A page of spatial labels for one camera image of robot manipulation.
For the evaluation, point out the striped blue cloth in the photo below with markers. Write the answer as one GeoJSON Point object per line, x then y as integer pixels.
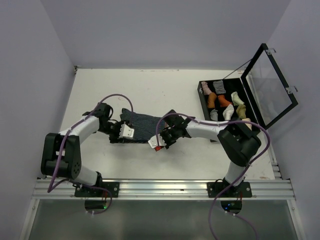
{"type": "Point", "coordinates": [144, 126]}

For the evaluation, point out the pale green rolled sock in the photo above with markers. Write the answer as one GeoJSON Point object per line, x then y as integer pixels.
{"type": "Point", "coordinates": [236, 99]}

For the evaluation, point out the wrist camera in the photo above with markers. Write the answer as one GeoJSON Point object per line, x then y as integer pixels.
{"type": "Point", "coordinates": [126, 132]}
{"type": "Point", "coordinates": [156, 143]}

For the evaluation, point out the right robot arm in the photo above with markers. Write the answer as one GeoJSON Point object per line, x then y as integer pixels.
{"type": "Point", "coordinates": [238, 141]}

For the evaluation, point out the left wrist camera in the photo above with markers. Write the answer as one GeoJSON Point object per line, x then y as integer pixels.
{"type": "Point", "coordinates": [126, 132]}

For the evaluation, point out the glass box lid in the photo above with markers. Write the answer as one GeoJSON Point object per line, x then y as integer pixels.
{"type": "Point", "coordinates": [269, 93]}

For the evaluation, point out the orange rolled sock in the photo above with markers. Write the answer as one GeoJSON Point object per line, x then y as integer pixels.
{"type": "Point", "coordinates": [223, 102]}

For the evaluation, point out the white rolled sock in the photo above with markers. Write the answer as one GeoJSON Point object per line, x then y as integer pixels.
{"type": "Point", "coordinates": [228, 112]}

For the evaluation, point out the pink rolled sock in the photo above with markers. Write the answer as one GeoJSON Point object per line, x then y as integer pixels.
{"type": "Point", "coordinates": [205, 87]}

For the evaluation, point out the cream rolled sock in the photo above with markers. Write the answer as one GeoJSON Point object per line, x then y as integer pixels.
{"type": "Point", "coordinates": [247, 122]}

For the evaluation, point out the black storage box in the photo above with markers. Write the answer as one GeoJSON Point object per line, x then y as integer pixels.
{"type": "Point", "coordinates": [231, 85]}

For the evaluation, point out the olive rolled sock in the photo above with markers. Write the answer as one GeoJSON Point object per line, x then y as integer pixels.
{"type": "Point", "coordinates": [241, 111]}

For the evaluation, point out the aluminium rail frame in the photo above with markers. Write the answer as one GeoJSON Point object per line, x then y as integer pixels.
{"type": "Point", "coordinates": [166, 190]}

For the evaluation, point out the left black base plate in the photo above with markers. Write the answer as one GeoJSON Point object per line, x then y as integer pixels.
{"type": "Point", "coordinates": [102, 189]}

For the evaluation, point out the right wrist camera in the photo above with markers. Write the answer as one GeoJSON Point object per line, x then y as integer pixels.
{"type": "Point", "coordinates": [156, 143]}

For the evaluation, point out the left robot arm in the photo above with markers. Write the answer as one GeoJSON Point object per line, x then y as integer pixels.
{"type": "Point", "coordinates": [61, 156]}

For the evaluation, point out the grey striped rolled sock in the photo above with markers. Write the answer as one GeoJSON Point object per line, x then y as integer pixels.
{"type": "Point", "coordinates": [219, 87]}

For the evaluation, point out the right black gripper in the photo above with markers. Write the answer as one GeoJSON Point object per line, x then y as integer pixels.
{"type": "Point", "coordinates": [168, 143]}

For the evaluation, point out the grey underwear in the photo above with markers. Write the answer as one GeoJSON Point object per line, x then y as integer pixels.
{"type": "Point", "coordinates": [214, 116]}

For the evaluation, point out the brown rolled sock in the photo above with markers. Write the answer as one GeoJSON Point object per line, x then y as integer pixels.
{"type": "Point", "coordinates": [211, 100]}

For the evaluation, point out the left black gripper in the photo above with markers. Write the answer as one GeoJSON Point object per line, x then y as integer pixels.
{"type": "Point", "coordinates": [115, 138]}

